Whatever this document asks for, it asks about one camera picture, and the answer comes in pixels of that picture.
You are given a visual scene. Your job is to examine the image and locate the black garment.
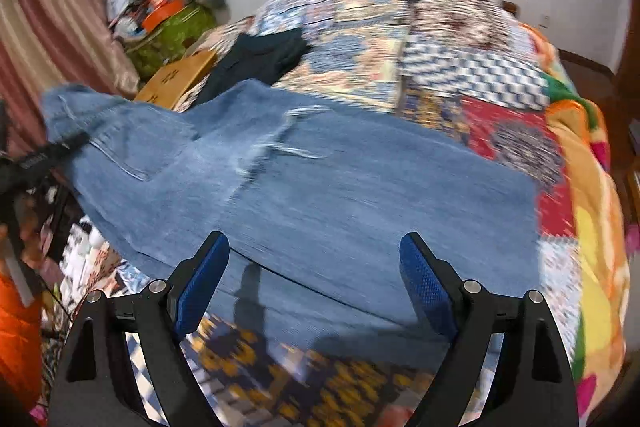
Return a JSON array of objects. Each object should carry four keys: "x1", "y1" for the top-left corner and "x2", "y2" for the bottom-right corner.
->
[{"x1": 192, "y1": 29, "x2": 313, "y2": 102}]

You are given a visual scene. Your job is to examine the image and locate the patchwork printed blanket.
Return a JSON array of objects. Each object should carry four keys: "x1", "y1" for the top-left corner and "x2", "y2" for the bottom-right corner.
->
[{"x1": 40, "y1": 0, "x2": 586, "y2": 427}]

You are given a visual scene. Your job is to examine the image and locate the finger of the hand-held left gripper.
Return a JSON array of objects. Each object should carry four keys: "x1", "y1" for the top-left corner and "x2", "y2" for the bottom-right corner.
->
[{"x1": 15, "y1": 132, "x2": 92, "y2": 174}]

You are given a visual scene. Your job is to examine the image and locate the person's orange jacket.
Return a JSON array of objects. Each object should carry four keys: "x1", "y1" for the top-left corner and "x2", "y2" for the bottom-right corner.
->
[{"x1": 0, "y1": 272, "x2": 45, "y2": 408}]

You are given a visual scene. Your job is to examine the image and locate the striped red curtain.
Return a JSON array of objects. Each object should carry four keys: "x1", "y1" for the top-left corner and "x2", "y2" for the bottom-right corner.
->
[{"x1": 0, "y1": 0, "x2": 141, "y2": 158}]

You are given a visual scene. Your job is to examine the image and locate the blue denim pants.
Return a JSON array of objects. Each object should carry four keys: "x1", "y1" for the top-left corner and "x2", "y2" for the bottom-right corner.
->
[{"x1": 40, "y1": 79, "x2": 543, "y2": 358}]

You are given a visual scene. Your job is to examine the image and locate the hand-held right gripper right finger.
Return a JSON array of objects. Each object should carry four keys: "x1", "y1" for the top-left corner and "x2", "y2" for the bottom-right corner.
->
[{"x1": 399, "y1": 232, "x2": 580, "y2": 427}]

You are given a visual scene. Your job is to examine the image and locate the orange green fleece blanket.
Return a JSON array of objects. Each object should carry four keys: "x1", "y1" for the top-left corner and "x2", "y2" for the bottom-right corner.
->
[{"x1": 520, "y1": 22, "x2": 640, "y2": 418}]

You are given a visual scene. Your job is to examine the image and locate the pile of white packets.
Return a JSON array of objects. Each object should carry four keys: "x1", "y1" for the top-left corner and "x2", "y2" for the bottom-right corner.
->
[{"x1": 40, "y1": 187, "x2": 132, "y2": 303}]

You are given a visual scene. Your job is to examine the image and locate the orange box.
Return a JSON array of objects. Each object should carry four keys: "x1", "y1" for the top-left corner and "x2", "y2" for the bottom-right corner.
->
[{"x1": 141, "y1": 0, "x2": 186, "y2": 32}]

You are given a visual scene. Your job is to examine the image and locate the wooden lap desk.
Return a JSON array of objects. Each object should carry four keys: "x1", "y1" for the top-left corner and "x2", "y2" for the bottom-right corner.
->
[{"x1": 134, "y1": 52, "x2": 217, "y2": 110}]

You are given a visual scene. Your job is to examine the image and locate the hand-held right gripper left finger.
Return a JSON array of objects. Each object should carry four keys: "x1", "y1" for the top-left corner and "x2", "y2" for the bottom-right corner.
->
[{"x1": 48, "y1": 231, "x2": 231, "y2": 427}]

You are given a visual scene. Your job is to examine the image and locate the green floral storage box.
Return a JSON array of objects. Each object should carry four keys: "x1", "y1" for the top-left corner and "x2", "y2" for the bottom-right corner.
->
[{"x1": 125, "y1": 4, "x2": 218, "y2": 80}]

